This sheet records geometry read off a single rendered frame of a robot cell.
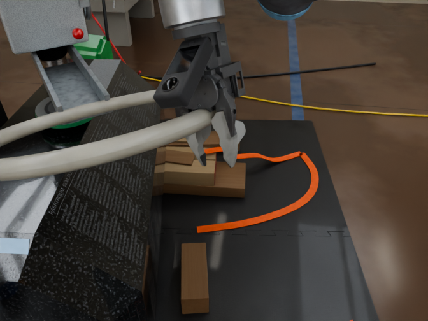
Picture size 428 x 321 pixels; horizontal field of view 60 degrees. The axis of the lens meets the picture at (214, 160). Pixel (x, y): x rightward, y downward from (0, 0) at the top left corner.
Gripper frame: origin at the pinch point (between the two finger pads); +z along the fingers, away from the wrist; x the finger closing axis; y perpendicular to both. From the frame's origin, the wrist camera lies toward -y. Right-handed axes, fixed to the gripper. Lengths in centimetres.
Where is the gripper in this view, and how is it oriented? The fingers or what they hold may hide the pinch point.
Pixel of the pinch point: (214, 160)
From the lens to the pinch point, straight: 58.3
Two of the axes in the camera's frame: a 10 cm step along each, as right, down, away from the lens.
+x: -8.3, -0.3, 5.6
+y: 5.3, -3.8, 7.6
